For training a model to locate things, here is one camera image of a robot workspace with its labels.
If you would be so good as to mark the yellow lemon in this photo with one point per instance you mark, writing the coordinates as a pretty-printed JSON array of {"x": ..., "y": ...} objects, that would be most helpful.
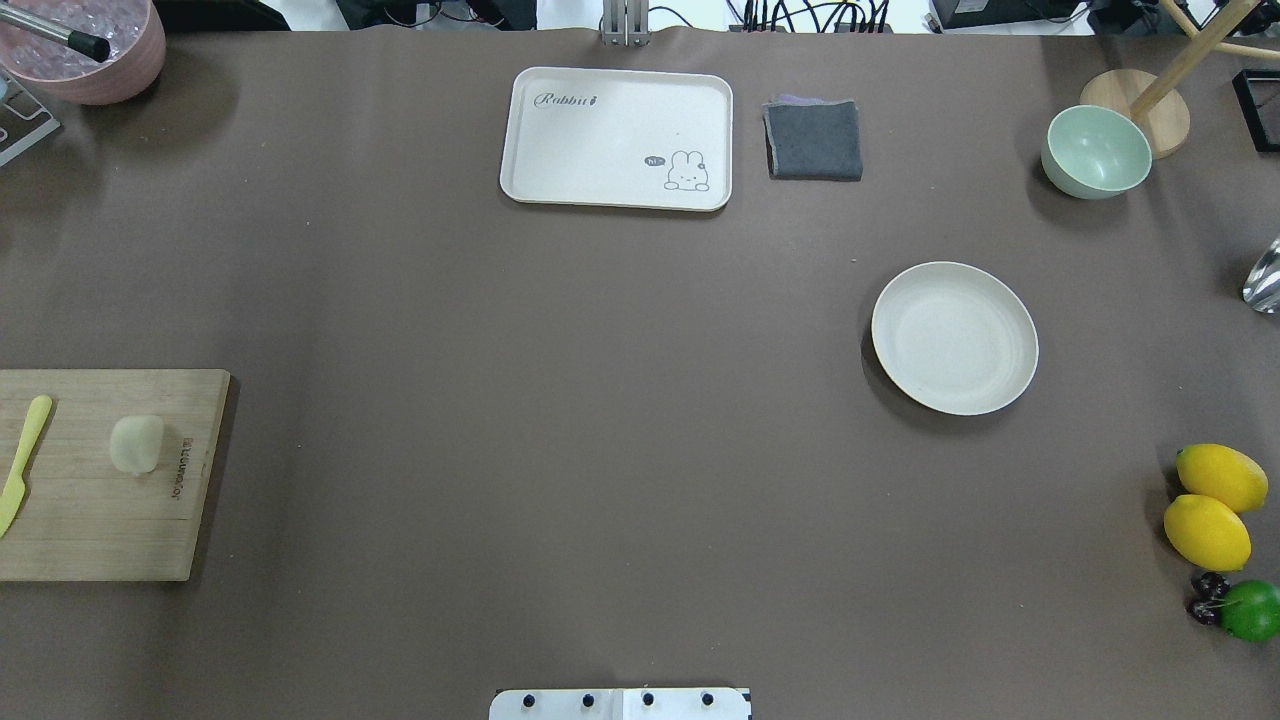
[
  {"x": 1221, "y": 472},
  {"x": 1206, "y": 532}
]

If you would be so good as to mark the white cup rack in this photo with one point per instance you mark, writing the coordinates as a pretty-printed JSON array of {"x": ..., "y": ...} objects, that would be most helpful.
[{"x": 25, "y": 121}]

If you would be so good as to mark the mint green bowl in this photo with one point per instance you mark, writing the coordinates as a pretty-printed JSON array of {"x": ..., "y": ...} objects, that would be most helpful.
[{"x": 1094, "y": 153}]

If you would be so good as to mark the pink bowl with ice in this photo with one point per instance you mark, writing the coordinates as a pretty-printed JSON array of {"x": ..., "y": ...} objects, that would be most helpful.
[{"x": 138, "y": 51}]

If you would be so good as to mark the wooden cutting board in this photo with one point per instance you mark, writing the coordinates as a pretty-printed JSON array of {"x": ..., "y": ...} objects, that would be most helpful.
[{"x": 85, "y": 520}]

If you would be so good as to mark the pale green bun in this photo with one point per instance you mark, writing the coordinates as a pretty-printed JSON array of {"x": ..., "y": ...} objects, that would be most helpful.
[{"x": 135, "y": 443}]

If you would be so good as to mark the yellow plastic knife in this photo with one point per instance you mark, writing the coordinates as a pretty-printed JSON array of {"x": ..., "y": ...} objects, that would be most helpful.
[{"x": 15, "y": 487}]

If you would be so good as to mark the lower yellow lemon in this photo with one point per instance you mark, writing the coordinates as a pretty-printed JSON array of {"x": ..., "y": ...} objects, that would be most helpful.
[{"x": 1206, "y": 532}]

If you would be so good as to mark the upper yellow lemon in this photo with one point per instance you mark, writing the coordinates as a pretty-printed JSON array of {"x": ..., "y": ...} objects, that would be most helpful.
[{"x": 1221, "y": 472}]

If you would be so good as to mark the green lime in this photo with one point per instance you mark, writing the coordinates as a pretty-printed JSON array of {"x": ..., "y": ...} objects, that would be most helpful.
[{"x": 1250, "y": 611}]

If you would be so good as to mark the cream rabbit tray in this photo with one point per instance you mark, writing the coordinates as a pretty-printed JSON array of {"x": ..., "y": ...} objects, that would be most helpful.
[{"x": 620, "y": 138}]

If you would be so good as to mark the grey folded cloth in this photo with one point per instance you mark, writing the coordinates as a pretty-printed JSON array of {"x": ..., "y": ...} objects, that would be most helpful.
[{"x": 813, "y": 139}]

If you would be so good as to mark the dark cherries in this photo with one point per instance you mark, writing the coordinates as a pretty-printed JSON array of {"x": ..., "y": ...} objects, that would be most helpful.
[{"x": 1210, "y": 589}]

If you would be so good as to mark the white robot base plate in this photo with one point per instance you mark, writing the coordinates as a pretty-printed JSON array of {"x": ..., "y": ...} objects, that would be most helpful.
[{"x": 623, "y": 703}]

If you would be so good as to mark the wooden mug tree stand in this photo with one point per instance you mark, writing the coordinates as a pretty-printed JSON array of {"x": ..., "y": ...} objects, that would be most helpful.
[{"x": 1152, "y": 101}]

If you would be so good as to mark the steel ice scoop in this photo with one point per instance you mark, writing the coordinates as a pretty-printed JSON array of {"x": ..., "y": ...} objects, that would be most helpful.
[{"x": 1260, "y": 290}]

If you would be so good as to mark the steel ice tongs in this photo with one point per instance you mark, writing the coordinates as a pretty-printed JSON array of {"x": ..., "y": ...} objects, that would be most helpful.
[{"x": 94, "y": 47}]

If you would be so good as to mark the cream round plate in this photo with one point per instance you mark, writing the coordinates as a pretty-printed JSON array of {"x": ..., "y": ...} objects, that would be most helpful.
[{"x": 955, "y": 338}]

